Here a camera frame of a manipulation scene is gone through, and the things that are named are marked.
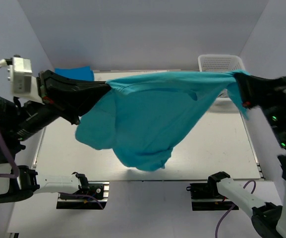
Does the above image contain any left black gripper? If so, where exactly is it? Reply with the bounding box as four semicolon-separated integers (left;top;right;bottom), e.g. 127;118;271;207
8;69;113;140

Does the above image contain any teal t shirt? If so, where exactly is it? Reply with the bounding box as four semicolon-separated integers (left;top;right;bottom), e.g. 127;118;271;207
75;71;246;172

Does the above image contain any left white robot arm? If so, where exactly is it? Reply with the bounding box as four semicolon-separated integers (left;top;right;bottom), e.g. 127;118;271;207
0;70;111;204

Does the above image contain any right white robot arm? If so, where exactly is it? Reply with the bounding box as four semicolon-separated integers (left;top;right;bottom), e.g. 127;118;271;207
208;73;286;238

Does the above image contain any folded blue t shirt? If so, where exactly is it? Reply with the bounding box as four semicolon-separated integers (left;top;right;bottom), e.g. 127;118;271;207
55;66;95;81

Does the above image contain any white plastic basket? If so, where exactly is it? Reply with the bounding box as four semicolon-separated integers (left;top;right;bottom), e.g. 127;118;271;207
198;54;245;113

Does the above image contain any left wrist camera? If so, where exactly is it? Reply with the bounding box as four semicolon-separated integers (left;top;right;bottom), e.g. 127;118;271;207
8;56;42;103

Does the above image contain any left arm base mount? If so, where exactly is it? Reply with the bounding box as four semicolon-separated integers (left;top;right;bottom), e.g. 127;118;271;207
56;181;110;210

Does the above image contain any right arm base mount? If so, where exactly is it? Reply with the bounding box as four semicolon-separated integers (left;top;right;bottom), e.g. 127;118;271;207
186;182;233;211

